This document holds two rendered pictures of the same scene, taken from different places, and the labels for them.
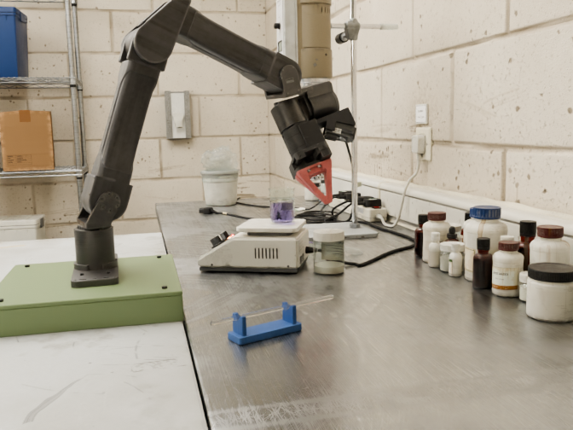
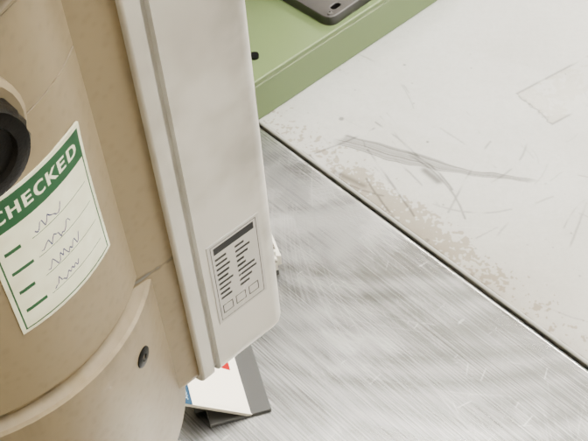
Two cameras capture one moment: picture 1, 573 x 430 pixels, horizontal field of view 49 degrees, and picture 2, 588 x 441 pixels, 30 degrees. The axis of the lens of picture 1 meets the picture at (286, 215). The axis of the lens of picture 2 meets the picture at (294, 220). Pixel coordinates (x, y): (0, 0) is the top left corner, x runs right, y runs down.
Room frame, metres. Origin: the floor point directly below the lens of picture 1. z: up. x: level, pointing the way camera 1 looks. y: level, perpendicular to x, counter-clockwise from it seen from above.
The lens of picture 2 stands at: (1.82, -0.07, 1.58)
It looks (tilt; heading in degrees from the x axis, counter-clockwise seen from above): 49 degrees down; 154
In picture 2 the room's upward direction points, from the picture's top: 5 degrees counter-clockwise
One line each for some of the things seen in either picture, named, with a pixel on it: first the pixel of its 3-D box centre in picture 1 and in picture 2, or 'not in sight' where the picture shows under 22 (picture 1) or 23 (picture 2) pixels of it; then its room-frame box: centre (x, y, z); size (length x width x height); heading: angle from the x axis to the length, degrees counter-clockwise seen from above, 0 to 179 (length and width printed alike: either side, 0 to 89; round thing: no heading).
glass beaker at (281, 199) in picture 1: (281, 205); not in sight; (1.23, 0.01, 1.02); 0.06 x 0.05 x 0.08; 10
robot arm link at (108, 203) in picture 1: (97, 208); not in sight; (1.04, 0.31, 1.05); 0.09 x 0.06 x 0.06; 28
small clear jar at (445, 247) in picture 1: (452, 257); not in sight; (1.17, -0.31, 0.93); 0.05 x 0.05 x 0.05
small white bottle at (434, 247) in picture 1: (435, 249); not in sight; (1.21, -0.29, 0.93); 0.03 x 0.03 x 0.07
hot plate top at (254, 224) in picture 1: (272, 225); not in sight; (1.24, 0.03, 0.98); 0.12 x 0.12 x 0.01; 79
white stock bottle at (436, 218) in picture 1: (436, 236); not in sight; (1.26, -0.30, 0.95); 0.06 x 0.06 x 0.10
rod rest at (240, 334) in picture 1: (264, 322); not in sight; (0.83, 0.03, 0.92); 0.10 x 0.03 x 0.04; 125
